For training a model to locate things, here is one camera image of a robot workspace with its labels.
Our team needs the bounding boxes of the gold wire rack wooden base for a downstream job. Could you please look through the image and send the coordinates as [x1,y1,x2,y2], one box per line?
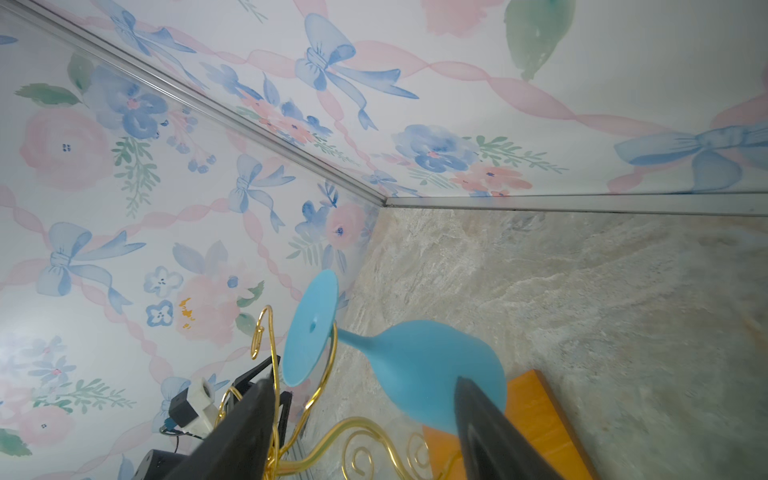
[260,323,596,479]

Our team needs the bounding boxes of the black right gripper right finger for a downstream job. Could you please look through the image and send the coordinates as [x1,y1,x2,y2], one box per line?
[454,377,561,480]

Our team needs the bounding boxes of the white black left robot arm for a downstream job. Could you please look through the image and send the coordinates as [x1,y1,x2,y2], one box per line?
[133,359,293,479]

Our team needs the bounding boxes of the blue wine glass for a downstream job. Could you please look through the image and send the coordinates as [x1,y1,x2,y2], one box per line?
[281,270,507,435]

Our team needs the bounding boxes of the aluminium corner post left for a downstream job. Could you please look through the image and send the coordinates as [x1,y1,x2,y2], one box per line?
[1,1,386,207]

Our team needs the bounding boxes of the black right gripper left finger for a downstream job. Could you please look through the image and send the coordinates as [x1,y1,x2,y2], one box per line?
[167,379,276,480]

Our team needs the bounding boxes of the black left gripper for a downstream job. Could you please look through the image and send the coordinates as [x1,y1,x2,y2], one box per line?
[232,358,293,447]

